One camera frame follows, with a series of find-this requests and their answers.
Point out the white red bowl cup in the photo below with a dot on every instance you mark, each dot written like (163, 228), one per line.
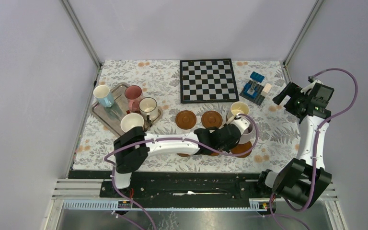
(130, 121)

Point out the blue lego brick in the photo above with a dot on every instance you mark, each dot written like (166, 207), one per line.
(257, 77)

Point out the light blue mug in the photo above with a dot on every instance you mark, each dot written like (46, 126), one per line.
(104, 96)

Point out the white lego brick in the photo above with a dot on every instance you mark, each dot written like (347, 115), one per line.
(266, 89)

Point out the white black-rimmed enamel mug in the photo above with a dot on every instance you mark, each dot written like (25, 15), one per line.
(149, 109)

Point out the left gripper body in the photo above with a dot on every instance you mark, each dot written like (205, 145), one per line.
(225, 147)

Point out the pink enamel mug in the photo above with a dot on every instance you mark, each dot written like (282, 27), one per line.
(134, 95)

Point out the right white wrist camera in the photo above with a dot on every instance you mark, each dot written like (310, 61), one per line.
(312, 80)

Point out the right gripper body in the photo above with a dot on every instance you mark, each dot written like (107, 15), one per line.
(296, 103)

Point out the lavender ceramic mug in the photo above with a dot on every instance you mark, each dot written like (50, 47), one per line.
(247, 135)

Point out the grey lego baseplate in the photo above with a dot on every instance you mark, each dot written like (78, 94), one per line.
(252, 91)

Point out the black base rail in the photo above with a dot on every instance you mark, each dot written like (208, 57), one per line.
(195, 190)

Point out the metal serving tray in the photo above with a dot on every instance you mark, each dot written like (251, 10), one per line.
(111, 117)

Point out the floral tablecloth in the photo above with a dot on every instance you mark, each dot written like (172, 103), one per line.
(278, 140)

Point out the black white chessboard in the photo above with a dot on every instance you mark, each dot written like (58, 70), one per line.
(207, 81)

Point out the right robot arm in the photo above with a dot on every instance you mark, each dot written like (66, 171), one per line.
(304, 178)

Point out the dark walnut coaster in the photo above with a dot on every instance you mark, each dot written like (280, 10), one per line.
(183, 155)

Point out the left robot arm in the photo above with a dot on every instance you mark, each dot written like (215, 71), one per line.
(134, 147)

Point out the cream yellow mug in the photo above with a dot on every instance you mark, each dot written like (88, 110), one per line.
(235, 109)

